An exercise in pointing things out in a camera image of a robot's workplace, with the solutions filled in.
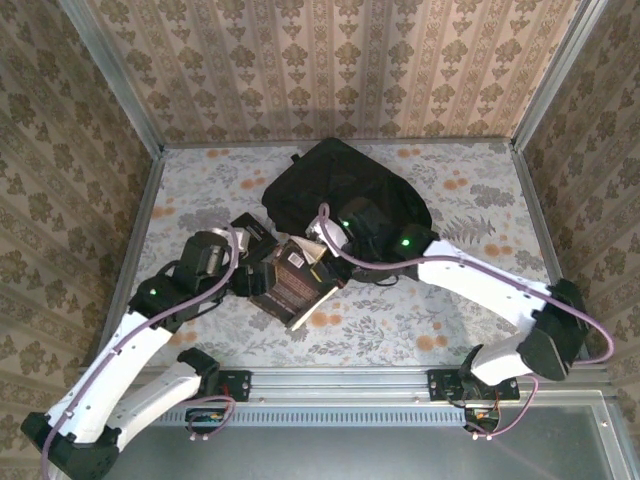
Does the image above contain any black fabric backpack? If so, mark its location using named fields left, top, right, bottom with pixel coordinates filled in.
left=260, top=137, right=434, bottom=284

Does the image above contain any dark brown paperback book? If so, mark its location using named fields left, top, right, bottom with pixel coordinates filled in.
left=248, top=238, right=347, bottom=331

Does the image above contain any grey metal panel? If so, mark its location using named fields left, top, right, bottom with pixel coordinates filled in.
left=74, top=424, right=609, bottom=480

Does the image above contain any aluminium side rail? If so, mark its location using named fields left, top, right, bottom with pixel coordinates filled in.
left=509, top=142, right=592, bottom=365
left=93, top=149, right=166, bottom=369

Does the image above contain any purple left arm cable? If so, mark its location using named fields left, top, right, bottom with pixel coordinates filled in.
left=42, top=224, right=242, bottom=471

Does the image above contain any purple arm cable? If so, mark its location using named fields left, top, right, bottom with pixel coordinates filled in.
left=319, top=202, right=616, bottom=442
left=42, top=224, right=242, bottom=471

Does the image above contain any aluminium back rail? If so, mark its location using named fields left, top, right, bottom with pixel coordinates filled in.
left=160, top=137, right=516, bottom=149

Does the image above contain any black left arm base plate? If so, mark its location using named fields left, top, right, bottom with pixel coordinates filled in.
left=162, top=368, right=251, bottom=403

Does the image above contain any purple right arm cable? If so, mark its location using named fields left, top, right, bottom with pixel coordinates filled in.
left=319, top=202, right=616, bottom=442

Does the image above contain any black connector board with wires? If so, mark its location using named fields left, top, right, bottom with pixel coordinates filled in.
left=185, top=407, right=227, bottom=435
left=463, top=405, right=502, bottom=435

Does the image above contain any aluminium front frame rail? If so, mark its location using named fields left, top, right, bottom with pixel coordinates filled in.
left=74, top=364, right=614, bottom=407

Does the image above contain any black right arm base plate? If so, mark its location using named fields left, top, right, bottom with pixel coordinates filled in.
left=427, top=368, right=521, bottom=403

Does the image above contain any slotted grey cable duct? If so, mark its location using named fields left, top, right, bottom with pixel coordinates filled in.
left=89, top=405, right=469, bottom=427

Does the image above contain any aluminium frame post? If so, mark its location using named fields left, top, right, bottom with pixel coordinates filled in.
left=510, top=0, right=610, bottom=151
left=58, top=0, right=166, bottom=157

